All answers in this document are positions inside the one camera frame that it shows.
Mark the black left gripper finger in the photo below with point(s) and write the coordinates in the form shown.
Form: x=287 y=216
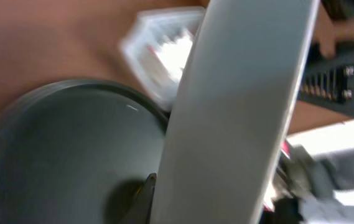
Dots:
x=140 y=210

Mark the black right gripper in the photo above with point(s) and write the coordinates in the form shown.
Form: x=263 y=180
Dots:
x=329 y=82

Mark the white plate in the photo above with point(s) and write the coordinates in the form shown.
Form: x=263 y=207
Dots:
x=232 y=112

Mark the round black tray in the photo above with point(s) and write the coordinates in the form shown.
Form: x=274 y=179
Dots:
x=77 y=151

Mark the clear plastic bin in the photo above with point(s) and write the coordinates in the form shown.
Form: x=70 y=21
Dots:
x=137 y=48

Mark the crumpled white paper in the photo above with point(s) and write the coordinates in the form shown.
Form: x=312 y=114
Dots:
x=173 y=53

